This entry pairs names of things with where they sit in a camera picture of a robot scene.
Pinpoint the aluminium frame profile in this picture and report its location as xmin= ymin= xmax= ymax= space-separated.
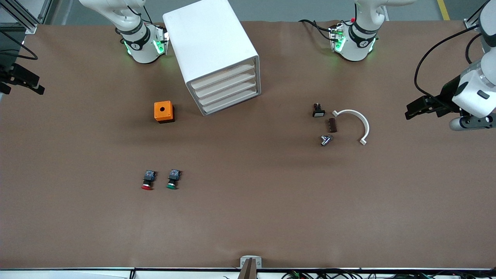
xmin=0 ymin=0 xmax=53 ymax=34

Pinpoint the black cable bundle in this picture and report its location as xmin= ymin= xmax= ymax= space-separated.
xmin=282 ymin=269 xmax=496 ymax=279

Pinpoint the black base cable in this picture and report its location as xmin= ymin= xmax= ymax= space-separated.
xmin=298 ymin=19 xmax=334 ymax=41

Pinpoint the orange button enclosure box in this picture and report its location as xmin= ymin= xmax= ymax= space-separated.
xmin=154 ymin=101 xmax=175 ymax=124

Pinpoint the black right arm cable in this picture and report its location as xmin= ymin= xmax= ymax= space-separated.
xmin=0 ymin=30 xmax=38 ymax=60

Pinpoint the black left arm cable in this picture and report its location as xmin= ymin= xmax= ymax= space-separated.
xmin=414 ymin=24 xmax=485 ymax=102

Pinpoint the grey metal bracket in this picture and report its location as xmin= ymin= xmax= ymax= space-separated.
xmin=240 ymin=255 xmax=262 ymax=269

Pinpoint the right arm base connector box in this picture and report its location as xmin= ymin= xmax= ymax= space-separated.
xmin=154 ymin=24 xmax=170 ymax=55

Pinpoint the green push button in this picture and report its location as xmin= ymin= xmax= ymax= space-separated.
xmin=166 ymin=169 xmax=182 ymax=190

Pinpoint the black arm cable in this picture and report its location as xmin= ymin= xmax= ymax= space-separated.
xmin=414 ymin=24 xmax=485 ymax=102
xmin=0 ymin=30 xmax=38 ymax=60

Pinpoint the red push button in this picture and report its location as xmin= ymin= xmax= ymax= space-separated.
xmin=141 ymin=170 xmax=157 ymax=191

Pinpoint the white curved plastic bracket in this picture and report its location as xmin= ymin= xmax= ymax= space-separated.
xmin=332 ymin=109 xmax=370 ymax=146

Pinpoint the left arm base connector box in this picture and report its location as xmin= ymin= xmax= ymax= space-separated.
xmin=329 ymin=22 xmax=346 ymax=53

